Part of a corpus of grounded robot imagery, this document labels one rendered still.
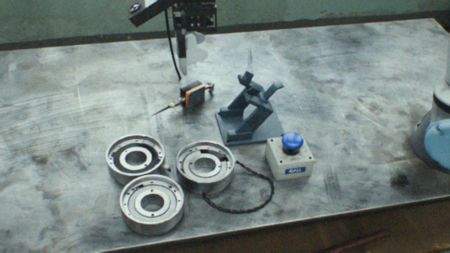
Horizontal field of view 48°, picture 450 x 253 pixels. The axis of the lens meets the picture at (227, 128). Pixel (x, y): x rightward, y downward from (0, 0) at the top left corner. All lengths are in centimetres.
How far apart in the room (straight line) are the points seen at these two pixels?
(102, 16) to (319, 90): 159
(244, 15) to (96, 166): 184
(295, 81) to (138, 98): 36
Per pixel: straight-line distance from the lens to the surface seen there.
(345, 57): 130
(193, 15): 96
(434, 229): 131
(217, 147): 95
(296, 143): 92
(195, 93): 106
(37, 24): 260
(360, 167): 101
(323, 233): 121
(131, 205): 87
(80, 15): 256
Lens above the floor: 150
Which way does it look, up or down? 42 degrees down
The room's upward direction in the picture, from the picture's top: 5 degrees clockwise
